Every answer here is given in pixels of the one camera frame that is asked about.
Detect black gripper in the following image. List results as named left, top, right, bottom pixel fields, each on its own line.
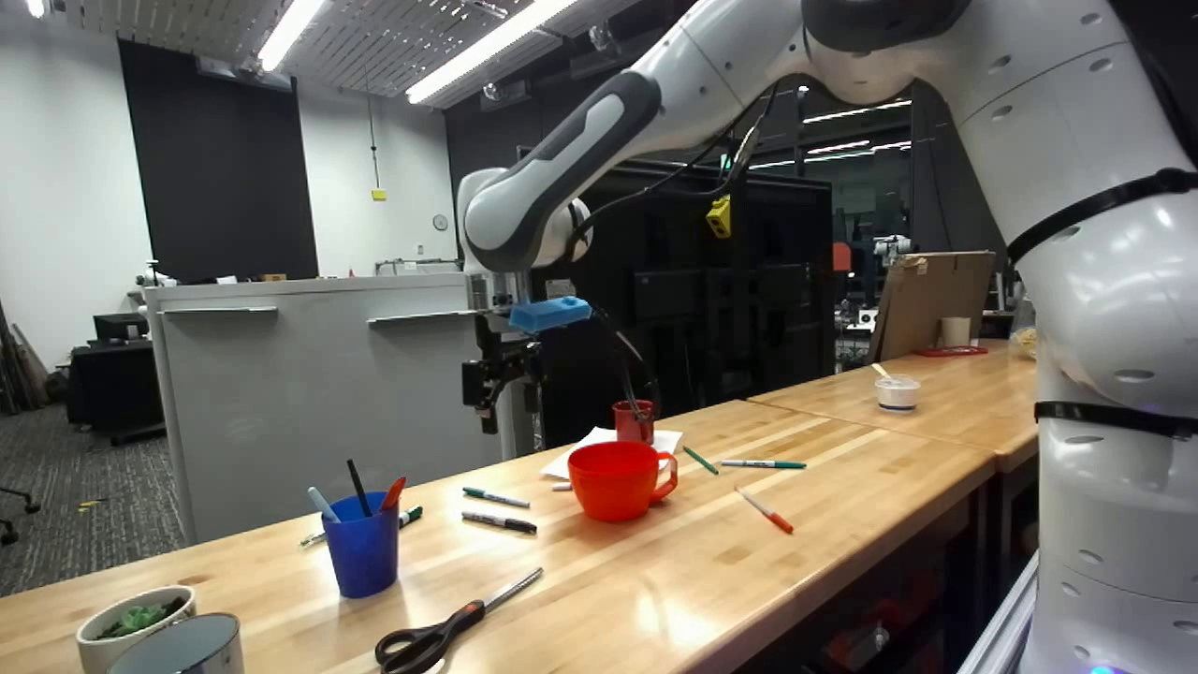
left=461, top=319, right=544, bottom=436

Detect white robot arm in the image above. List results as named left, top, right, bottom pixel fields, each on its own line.
left=456, top=0, right=1198, bottom=674

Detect orange plastic cup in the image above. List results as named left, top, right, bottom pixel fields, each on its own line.
left=569, top=442, right=678, bottom=524

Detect black pen in cup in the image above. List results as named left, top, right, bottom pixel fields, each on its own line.
left=346, top=456, right=375, bottom=519

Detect slim green pen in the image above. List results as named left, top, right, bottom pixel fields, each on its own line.
left=683, top=447, right=722, bottom=476

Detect blue plastic cup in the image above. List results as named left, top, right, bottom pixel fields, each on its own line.
left=322, top=490, right=397, bottom=601

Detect light blue pen in cup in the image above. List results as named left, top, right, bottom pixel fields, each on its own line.
left=308, top=489, right=342, bottom=524

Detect orange capped white pen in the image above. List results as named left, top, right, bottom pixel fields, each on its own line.
left=739, top=490, right=793, bottom=536

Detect green capped white pen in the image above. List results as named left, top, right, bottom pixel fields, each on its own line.
left=715, top=456, right=809, bottom=474

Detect white grey cup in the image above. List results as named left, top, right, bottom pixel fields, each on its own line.
left=109, top=613, right=242, bottom=674

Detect white cup with green contents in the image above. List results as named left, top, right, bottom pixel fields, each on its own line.
left=75, top=586, right=195, bottom=674

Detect green marker on table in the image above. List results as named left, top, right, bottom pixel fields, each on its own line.
left=461, top=489, right=532, bottom=511

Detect dark red mug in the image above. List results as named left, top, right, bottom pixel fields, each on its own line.
left=609, top=397, right=655, bottom=442

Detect black marker on table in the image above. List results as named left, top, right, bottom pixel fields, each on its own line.
left=461, top=515, right=539, bottom=536

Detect white paper sheet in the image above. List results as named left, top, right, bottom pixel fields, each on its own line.
left=539, top=422, right=690, bottom=482

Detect grey cabinet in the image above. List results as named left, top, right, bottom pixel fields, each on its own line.
left=151, top=271, right=532, bottom=540

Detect large black panel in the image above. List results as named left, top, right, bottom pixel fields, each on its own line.
left=120, top=40, right=318, bottom=285

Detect small white bowl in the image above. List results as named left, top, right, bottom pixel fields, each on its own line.
left=875, top=362, right=921, bottom=414

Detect cardboard board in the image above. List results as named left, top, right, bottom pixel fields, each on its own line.
left=873, top=251, right=996, bottom=359

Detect white tape roll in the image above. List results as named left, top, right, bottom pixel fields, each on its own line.
left=941, top=314, right=974, bottom=348

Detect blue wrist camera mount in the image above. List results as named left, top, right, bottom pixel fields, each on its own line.
left=508, top=298, right=592, bottom=338

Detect black handled scissors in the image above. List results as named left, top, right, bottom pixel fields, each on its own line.
left=371, top=563, right=547, bottom=674

